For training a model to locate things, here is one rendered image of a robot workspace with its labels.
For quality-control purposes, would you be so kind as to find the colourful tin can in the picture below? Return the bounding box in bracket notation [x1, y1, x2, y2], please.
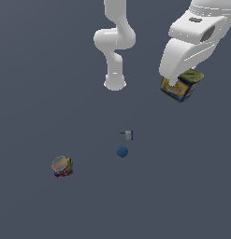
[51, 155, 74, 178]

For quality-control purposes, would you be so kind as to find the small white blue marker block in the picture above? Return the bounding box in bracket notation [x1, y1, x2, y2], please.
[120, 130, 134, 141]

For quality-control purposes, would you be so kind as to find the yellow blue box green lid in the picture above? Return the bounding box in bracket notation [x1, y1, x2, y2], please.
[159, 68, 205, 104]

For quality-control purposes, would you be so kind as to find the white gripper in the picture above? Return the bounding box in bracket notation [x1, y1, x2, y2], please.
[158, 36, 218, 89]

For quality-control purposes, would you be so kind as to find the blue ball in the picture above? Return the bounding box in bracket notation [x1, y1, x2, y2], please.
[116, 145, 129, 159]

